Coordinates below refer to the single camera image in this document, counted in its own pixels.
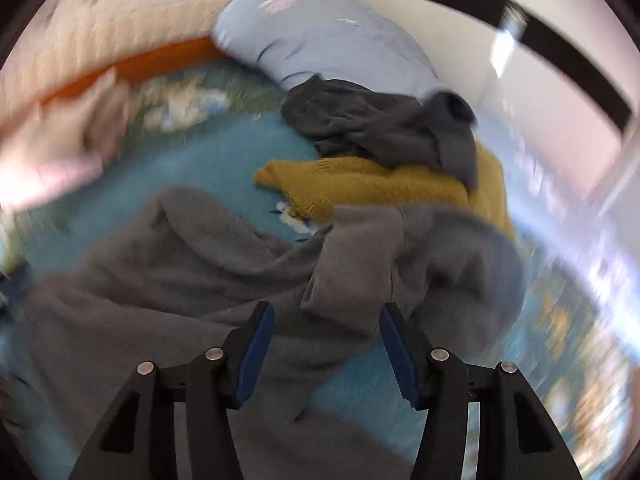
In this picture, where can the black wall trim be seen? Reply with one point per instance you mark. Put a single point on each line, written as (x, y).
(550, 40)

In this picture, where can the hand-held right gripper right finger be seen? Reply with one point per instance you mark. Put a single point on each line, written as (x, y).
(397, 355)

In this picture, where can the light blue flower pillow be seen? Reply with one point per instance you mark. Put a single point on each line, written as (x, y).
(325, 40)

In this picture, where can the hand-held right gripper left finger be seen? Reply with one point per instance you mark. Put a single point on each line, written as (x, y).
(255, 350)

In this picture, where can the pink knitted garment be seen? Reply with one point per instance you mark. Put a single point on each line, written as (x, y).
(55, 150)

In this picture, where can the grey sweater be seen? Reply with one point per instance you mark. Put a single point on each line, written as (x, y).
(200, 280)

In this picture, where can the dark grey garment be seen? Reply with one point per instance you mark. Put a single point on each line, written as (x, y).
(375, 120)

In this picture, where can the mustard yellow knitted sweater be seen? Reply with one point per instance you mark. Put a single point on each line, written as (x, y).
(375, 180)

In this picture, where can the beige patterned headboard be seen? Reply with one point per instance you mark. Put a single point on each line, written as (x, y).
(100, 20)

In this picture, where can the teal floral bedsheet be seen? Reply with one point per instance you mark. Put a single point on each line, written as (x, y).
(215, 160)

